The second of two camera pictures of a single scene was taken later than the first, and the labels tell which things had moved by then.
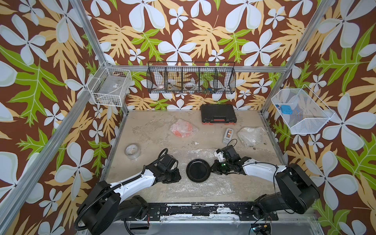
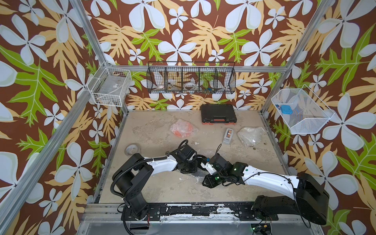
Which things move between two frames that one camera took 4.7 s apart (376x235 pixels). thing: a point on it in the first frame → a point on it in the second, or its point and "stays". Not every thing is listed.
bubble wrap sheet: [250, 135] stays
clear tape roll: [132, 152] stays
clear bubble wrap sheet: [182, 128] stays
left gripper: [177, 177] → [194, 168]
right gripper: [215, 168] → [208, 182]
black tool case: [218, 113] stays
